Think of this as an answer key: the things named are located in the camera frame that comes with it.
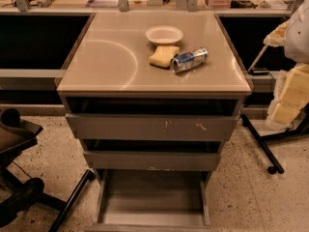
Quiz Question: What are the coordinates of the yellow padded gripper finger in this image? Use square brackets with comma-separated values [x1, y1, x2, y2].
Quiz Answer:
[267, 63, 309, 127]
[264, 21, 288, 47]

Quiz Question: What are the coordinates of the redbull can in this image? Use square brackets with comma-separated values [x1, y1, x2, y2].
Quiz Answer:
[170, 47, 209, 74]

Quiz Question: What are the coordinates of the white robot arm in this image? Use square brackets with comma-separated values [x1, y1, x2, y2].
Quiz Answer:
[264, 0, 309, 129]

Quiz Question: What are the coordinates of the grey drawer cabinet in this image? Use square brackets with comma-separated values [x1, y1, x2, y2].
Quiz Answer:
[55, 11, 255, 179]

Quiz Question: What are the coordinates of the bottom drawer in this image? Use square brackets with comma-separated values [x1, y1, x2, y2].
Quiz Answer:
[84, 170, 216, 232]

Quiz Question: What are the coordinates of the drawer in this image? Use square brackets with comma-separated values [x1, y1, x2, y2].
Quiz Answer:
[84, 170, 216, 232]
[84, 151, 220, 171]
[66, 113, 238, 141]

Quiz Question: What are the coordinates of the middle drawer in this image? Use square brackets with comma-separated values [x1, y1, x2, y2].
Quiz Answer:
[84, 151, 220, 171]

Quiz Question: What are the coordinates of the top drawer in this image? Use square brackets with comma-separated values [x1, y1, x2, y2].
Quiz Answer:
[66, 113, 238, 141]

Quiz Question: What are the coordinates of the white stand pole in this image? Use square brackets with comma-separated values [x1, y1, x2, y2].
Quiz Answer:
[247, 44, 268, 72]

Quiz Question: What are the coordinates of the black stand base right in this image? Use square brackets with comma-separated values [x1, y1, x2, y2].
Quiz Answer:
[240, 103, 309, 175]

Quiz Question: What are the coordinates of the yellow sponge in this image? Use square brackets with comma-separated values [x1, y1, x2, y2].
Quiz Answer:
[149, 45, 180, 69]

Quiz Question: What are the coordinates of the white bowl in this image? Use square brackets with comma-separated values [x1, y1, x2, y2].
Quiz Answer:
[145, 25, 183, 45]

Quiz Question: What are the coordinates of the black stand leg left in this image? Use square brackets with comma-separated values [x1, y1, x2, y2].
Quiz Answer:
[48, 169, 96, 232]

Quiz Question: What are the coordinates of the black office chair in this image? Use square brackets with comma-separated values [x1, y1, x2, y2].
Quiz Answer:
[0, 107, 67, 228]

